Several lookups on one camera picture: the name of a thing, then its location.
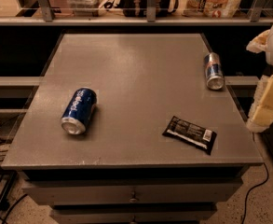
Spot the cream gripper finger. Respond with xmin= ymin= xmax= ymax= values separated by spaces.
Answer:
xmin=246 ymin=30 xmax=270 ymax=53
xmin=246 ymin=75 xmax=273 ymax=133

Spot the silver blue redbull can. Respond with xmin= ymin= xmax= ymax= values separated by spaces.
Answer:
xmin=204 ymin=52 xmax=225 ymax=91

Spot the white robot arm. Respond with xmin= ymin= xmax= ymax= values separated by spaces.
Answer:
xmin=246 ymin=25 xmax=273 ymax=133

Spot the blue pepsi can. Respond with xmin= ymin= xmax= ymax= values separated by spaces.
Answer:
xmin=61 ymin=87 xmax=97 ymax=135

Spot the colourful snack bag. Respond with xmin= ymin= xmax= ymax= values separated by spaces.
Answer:
xmin=183 ymin=0 xmax=241 ymax=18

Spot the black snack packet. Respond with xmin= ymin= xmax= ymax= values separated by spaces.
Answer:
xmin=163 ymin=116 xmax=217 ymax=155

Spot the grey upper drawer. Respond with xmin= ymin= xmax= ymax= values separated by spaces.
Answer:
xmin=22 ymin=178 xmax=242 ymax=205

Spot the grey drawer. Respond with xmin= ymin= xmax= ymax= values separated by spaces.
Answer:
xmin=22 ymin=178 xmax=242 ymax=205
xmin=50 ymin=203 xmax=217 ymax=224

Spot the black backpack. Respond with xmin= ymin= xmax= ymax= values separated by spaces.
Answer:
xmin=104 ymin=0 xmax=179 ymax=17

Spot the grey lower drawer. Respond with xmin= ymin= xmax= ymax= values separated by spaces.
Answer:
xmin=50 ymin=203 xmax=217 ymax=224

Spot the grey metal shelf rail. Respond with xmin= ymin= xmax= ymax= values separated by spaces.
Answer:
xmin=0 ymin=0 xmax=273 ymax=26

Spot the black floor cable right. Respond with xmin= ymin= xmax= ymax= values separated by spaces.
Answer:
xmin=239 ymin=162 xmax=270 ymax=224

